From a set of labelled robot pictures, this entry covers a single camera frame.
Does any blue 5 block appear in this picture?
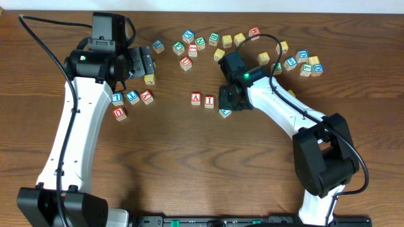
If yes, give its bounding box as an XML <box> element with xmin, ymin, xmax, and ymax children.
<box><xmin>283</xmin><ymin>57</ymin><xmax>297</xmax><ymax>71</ymax></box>

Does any blue D block right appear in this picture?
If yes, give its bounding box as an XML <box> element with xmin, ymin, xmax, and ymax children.
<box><xmin>311</xmin><ymin>64</ymin><xmax>324</xmax><ymax>76</ymax></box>

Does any green N block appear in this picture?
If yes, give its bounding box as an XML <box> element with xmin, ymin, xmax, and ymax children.
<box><xmin>195</xmin><ymin>37</ymin><xmax>206</xmax><ymax>50</ymax></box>

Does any red U block lower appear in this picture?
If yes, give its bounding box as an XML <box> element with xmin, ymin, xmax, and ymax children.
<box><xmin>112</xmin><ymin>107</ymin><xmax>128</xmax><ymax>121</ymax></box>

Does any blue d block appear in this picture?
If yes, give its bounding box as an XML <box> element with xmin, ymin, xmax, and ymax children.
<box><xmin>295</xmin><ymin>50</ymin><xmax>309</xmax><ymax>63</ymax></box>
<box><xmin>311</xmin><ymin>64</ymin><xmax>324</xmax><ymax>76</ymax></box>

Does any blue X block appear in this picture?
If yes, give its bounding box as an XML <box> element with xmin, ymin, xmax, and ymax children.
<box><xmin>182</xmin><ymin>30</ymin><xmax>194</xmax><ymax>44</ymax></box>

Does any blue D block upper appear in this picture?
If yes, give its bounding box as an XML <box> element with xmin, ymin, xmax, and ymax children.
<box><xmin>295</xmin><ymin>50</ymin><xmax>309</xmax><ymax>63</ymax></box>

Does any blue 2 block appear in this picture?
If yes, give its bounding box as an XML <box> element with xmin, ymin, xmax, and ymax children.
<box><xmin>219</xmin><ymin>109</ymin><xmax>232</xmax><ymax>118</ymax></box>

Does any red i block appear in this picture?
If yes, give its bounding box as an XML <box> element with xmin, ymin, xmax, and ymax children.
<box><xmin>188</xmin><ymin>44</ymin><xmax>198</xmax><ymax>57</ymax></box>
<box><xmin>204</xmin><ymin>96</ymin><xmax>215</xmax><ymax>108</ymax></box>

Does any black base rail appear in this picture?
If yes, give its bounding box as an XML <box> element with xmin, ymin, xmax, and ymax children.
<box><xmin>129</xmin><ymin>216</ymin><xmax>372</xmax><ymax>227</ymax></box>

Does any yellow block top right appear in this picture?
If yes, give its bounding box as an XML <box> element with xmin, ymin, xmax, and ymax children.
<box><xmin>234</xmin><ymin>33</ymin><xmax>246</xmax><ymax>47</ymax></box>

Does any yellow block top left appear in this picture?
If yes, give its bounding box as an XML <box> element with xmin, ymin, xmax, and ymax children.
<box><xmin>222</xmin><ymin>35</ymin><xmax>233</xmax><ymax>49</ymax></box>

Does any red Y block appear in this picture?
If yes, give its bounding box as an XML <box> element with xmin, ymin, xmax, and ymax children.
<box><xmin>140</xmin><ymin>90</ymin><xmax>154</xmax><ymax>105</ymax></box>

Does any yellow K block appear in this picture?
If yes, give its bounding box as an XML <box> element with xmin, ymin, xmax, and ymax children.
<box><xmin>288</xmin><ymin>90</ymin><xmax>296</xmax><ymax>97</ymax></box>

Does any green Z block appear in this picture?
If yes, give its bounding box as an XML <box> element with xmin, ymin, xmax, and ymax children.
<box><xmin>270</xmin><ymin>63</ymin><xmax>283</xmax><ymax>76</ymax></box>

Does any red u block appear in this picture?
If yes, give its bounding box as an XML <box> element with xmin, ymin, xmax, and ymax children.
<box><xmin>112</xmin><ymin>107</ymin><xmax>128</xmax><ymax>121</ymax></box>
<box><xmin>179</xmin><ymin>56</ymin><xmax>192</xmax><ymax>71</ymax></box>

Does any red A block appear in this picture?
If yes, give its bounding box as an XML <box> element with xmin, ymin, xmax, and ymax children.
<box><xmin>191</xmin><ymin>93</ymin><xmax>201</xmax><ymax>105</ymax></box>

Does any blue P block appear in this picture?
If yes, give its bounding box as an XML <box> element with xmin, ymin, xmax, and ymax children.
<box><xmin>152</xmin><ymin>40</ymin><xmax>164</xmax><ymax>54</ymax></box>

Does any green 7 block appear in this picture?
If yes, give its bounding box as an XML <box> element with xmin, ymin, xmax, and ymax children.
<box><xmin>300</xmin><ymin>63</ymin><xmax>312</xmax><ymax>77</ymax></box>

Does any blue L block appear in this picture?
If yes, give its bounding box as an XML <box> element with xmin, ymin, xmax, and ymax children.
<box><xmin>112</xmin><ymin>93</ymin><xmax>124</xmax><ymax>106</ymax></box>

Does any red H block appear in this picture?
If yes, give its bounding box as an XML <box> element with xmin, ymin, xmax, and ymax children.
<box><xmin>249</xmin><ymin>27</ymin><xmax>261</xmax><ymax>40</ymax></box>

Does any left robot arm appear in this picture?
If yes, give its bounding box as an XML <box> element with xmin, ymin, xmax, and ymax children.
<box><xmin>17</xmin><ymin>39</ymin><xmax>155</xmax><ymax>226</ymax></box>

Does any yellow G block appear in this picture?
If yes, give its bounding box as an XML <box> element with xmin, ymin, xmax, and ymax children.
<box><xmin>144</xmin><ymin>74</ymin><xmax>155</xmax><ymax>85</ymax></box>

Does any yellow 8 block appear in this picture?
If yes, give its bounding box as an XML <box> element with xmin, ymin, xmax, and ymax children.
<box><xmin>306</xmin><ymin>55</ymin><xmax>319</xmax><ymax>66</ymax></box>

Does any yellow A block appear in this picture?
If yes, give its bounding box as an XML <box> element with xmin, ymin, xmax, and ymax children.
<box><xmin>276</xmin><ymin>41</ymin><xmax>288</xmax><ymax>54</ymax></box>

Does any yellow block middle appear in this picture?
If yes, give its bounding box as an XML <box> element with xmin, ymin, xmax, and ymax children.
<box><xmin>213</xmin><ymin>49</ymin><xmax>225</xmax><ymax>61</ymax></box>

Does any green B block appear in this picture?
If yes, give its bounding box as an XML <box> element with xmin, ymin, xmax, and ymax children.
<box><xmin>208</xmin><ymin>32</ymin><xmax>220</xmax><ymax>47</ymax></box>

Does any red U block centre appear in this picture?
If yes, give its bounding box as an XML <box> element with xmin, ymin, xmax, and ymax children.
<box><xmin>179</xmin><ymin>56</ymin><xmax>192</xmax><ymax>71</ymax></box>

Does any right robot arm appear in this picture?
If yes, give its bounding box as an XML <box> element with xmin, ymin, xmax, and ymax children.
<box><xmin>219</xmin><ymin>66</ymin><xmax>363</xmax><ymax>226</ymax></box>

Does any yellow C block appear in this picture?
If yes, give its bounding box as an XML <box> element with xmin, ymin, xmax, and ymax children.
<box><xmin>258</xmin><ymin>52</ymin><xmax>270</xmax><ymax>66</ymax></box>

